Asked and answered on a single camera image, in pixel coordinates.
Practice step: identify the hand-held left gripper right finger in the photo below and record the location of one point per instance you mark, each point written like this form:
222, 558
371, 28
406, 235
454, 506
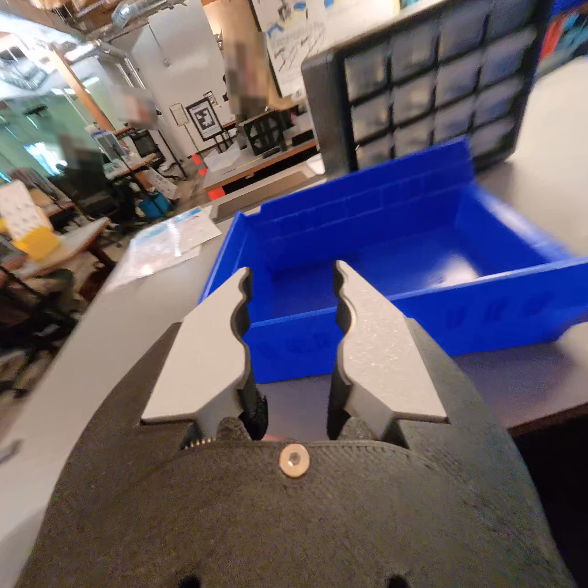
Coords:
381, 363

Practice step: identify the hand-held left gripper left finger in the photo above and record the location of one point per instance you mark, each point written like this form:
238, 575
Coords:
202, 358

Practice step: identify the black small-drawer cabinet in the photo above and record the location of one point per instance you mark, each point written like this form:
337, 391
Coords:
427, 92

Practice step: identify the blue plastic bin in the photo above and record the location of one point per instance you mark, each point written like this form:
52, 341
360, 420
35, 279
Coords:
413, 257

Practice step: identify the clear plastic bag with papers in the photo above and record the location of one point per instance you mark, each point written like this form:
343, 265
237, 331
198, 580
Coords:
167, 243

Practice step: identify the teal container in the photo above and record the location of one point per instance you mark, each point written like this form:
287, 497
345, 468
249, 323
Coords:
154, 204

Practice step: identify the wooden side table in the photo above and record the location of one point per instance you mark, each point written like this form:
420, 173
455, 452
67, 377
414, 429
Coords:
59, 248

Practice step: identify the wooden workbench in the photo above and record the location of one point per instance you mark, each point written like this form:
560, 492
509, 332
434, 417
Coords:
262, 160

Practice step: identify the yellow and white box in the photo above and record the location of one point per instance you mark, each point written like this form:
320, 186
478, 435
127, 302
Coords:
25, 220

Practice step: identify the black and white marker sign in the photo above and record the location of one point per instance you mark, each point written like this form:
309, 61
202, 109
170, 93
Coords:
204, 118

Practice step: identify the black square frame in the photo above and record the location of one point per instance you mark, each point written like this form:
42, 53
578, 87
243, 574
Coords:
266, 132

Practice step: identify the small paper wall notice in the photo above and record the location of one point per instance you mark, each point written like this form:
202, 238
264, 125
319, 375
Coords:
178, 114

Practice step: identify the wall poster with diagrams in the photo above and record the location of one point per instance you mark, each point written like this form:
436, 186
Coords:
298, 41

